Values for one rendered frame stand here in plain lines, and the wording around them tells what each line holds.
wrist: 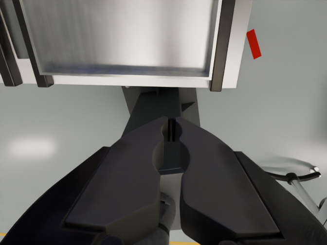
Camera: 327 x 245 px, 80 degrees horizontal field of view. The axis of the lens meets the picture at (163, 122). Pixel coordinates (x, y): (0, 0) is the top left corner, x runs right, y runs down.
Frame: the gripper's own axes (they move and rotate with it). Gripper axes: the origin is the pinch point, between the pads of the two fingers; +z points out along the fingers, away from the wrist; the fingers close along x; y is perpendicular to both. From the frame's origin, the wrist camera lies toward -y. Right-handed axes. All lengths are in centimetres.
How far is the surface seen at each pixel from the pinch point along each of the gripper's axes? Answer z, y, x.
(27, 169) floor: 108, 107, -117
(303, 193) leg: 82, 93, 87
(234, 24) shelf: 21.5, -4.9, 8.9
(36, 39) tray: 18.6, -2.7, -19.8
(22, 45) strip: 21.1, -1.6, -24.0
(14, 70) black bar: 20.4, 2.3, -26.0
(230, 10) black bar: 19.5, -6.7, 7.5
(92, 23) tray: 21.2, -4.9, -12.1
